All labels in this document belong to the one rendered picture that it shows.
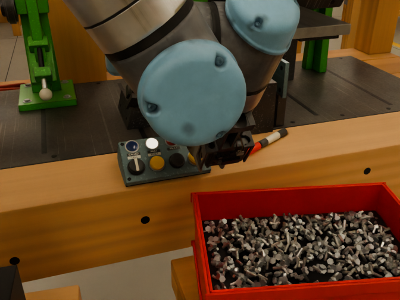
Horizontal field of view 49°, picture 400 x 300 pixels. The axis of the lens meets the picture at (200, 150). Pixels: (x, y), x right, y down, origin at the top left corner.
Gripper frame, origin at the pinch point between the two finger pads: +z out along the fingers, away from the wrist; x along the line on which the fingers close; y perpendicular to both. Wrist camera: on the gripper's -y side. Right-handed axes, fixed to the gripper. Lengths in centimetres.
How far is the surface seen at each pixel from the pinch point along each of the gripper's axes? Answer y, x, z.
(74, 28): -54, -16, 27
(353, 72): -30, 59, 27
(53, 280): -12, -36, 125
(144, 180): 2.5, -9.7, 3.0
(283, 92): -12.7, 22.3, 5.6
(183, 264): 16.7, -5.9, 6.8
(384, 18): -52, 82, 31
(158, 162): 0.3, -7.1, 1.8
